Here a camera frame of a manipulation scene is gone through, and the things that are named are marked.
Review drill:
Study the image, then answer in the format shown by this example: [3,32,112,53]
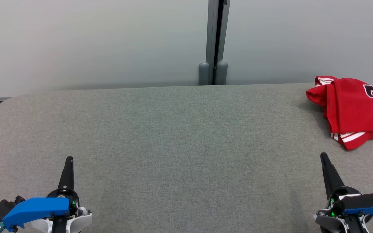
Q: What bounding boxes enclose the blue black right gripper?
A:
[314,152,373,233]

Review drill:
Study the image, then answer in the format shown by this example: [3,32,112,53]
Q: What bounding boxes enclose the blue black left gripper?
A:
[2,156,93,233]

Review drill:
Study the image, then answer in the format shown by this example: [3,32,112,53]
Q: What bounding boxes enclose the red jersey shirt white sleeves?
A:
[322,77,373,151]

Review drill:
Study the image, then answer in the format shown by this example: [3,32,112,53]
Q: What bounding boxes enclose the grey partition post round feet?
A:
[198,0,231,86]

